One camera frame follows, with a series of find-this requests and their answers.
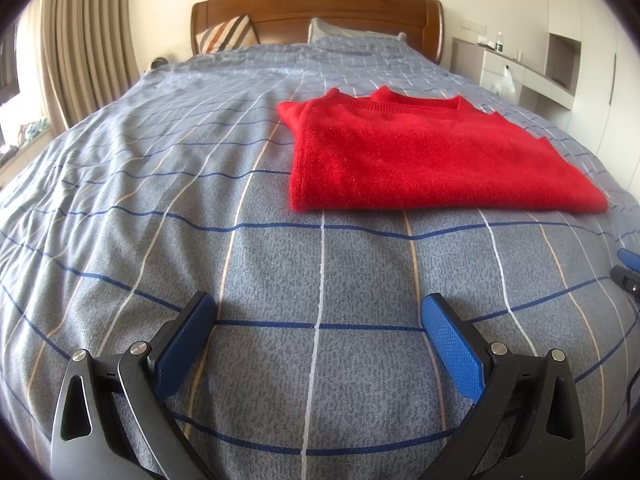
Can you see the grey pillow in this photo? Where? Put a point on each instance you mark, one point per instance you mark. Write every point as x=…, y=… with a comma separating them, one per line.
x=330, y=30

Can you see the white wardrobe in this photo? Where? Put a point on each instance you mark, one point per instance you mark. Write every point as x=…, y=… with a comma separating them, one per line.
x=595, y=35

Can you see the blue-grey checked bed blanket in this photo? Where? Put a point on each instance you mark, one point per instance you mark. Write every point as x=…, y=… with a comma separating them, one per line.
x=150, y=210

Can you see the window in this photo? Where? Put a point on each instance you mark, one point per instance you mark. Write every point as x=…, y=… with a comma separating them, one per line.
x=10, y=70

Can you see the striped cushion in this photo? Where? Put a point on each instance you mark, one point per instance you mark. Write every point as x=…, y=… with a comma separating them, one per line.
x=230, y=35

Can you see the white window cabinet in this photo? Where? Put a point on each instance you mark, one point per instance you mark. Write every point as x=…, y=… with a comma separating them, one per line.
x=25, y=157

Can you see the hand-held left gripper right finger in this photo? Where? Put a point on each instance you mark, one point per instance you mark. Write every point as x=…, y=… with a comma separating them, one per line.
x=452, y=347

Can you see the small bottle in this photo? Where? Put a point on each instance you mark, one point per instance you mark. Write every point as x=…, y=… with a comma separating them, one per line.
x=498, y=42

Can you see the red knit sweater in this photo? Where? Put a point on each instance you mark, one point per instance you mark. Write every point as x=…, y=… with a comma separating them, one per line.
x=425, y=160

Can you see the wooden headboard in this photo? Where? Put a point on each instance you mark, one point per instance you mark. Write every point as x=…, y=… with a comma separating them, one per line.
x=325, y=10

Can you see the beige curtain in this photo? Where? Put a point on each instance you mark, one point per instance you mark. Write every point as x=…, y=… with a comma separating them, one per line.
x=85, y=35

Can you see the pile of clutter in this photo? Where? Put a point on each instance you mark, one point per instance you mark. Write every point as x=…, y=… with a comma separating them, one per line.
x=27, y=132

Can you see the clear plastic bag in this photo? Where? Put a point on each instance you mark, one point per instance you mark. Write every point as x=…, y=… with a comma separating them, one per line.
x=506, y=82

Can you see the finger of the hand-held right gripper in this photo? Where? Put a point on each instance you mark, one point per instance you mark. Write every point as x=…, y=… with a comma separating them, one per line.
x=627, y=280
x=631, y=257

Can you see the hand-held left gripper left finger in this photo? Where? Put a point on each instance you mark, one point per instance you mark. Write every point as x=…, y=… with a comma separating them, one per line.
x=182, y=347

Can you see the white desk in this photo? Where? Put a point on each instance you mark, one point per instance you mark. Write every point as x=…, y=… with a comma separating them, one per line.
x=492, y=62

